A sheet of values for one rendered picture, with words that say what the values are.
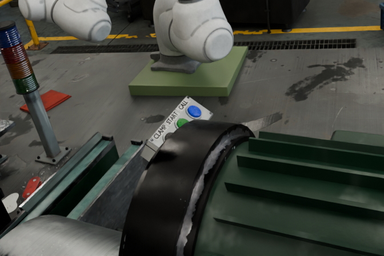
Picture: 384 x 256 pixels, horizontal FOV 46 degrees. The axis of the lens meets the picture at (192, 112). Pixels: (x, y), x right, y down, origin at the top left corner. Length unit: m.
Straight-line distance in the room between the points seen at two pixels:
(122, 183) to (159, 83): 0.61
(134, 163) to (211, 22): 0.53
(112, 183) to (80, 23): 0.50
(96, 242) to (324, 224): 0.35
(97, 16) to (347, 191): 1.09
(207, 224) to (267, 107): 1.16
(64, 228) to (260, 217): 0.37
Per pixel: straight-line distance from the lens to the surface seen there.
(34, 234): 0.60
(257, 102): 1.45
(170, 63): 1.65
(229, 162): 0.30
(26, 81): 1.28
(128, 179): 1.06
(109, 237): 0.57
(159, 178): 0.29
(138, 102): 1.57
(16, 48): 1.25
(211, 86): 1.50
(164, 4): 1.58
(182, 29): 1.42
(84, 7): 1.31
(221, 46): 1.40
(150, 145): 0.84
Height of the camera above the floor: 1.54
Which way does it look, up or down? 31 degrees down
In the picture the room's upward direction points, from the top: 10 degrees counter-clockwise
